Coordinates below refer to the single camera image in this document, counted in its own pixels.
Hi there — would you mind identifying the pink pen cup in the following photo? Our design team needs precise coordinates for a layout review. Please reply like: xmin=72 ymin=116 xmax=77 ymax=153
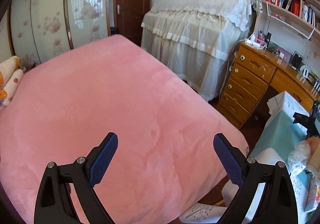
xmin=257 ymin=30 xmax=267 ymax=45

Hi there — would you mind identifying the lace covered piano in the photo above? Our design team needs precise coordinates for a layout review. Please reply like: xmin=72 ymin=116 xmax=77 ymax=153
xmin=140 ymin=0 xmax=253 ymax=102

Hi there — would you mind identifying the person's right forearm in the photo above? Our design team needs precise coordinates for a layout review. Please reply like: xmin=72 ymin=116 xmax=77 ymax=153
xmin=304 ymin=154 xmax=320 ymax=179

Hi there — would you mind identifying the wooden dresser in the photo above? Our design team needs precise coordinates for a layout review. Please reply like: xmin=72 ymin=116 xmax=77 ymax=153
xmin=216 ymin=42 xmax=320 ymax=129

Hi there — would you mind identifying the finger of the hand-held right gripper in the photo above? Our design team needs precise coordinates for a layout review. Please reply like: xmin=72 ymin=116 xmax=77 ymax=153
xmin=292 ymin=112 xmax=311 ymax=124

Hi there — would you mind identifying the row of books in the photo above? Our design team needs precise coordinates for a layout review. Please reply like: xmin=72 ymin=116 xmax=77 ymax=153
xmin=265 ymin=0 xmax=320 ymax=30

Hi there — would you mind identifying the brown wooden door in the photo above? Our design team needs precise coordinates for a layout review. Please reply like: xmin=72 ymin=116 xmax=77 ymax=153
xmin=113 ymin=0 xmax=153 ymax=47

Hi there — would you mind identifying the black photo frame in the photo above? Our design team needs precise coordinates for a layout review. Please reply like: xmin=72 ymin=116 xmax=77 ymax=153
xmin=290 ymin=51 xmax=304 ymax=70

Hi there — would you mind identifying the tree print tablecloth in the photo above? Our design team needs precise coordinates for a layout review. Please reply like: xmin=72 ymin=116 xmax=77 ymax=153
xmin=179 ymin=90 xmax=320 ymax=224

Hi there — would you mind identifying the person's right hand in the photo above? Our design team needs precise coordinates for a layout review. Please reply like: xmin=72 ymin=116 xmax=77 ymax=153
xmin=306 ymin=136 xmax=320 ymax=159

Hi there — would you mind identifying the floral glass wardrobe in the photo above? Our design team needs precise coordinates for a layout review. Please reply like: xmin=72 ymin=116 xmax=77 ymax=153
xmin=7 ymin=0 xmax=112 ymax=70

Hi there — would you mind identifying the white power strip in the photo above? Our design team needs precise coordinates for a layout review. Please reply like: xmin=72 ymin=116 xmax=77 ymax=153
xmin=245 ymin=34 xmax=268 ymax=48

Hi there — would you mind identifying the clear plastic bag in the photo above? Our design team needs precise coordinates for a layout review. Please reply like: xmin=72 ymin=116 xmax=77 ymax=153
xmin=287 ymin=140 xmax=313 ymax=177

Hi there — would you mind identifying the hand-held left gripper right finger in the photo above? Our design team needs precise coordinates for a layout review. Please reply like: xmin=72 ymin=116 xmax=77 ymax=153
xmin=212 ymin=133 xmax=299 ymax=224

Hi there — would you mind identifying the floral print pillow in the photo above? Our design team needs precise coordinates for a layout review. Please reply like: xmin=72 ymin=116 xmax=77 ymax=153
xmin=0 ymin=69 xmax=25 ymax=111
xmin=0 ymin=55 xmax=20 ymax=87

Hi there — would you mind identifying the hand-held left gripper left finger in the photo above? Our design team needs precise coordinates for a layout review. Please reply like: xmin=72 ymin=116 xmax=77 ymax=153
xmin=34 ymin=132 xmax=119 ymax=224

